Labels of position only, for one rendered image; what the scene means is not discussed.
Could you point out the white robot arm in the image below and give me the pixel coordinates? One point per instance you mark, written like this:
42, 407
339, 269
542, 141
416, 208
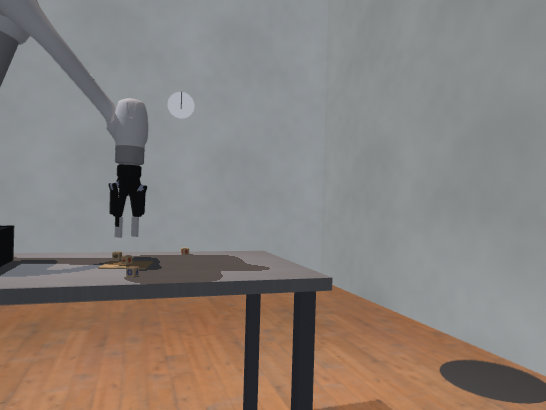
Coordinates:
130, 120

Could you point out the peach flat mat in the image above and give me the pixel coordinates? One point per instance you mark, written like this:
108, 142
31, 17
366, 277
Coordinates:
118, 265

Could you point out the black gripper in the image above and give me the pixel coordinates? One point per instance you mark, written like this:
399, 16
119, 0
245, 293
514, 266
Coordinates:
128, 183

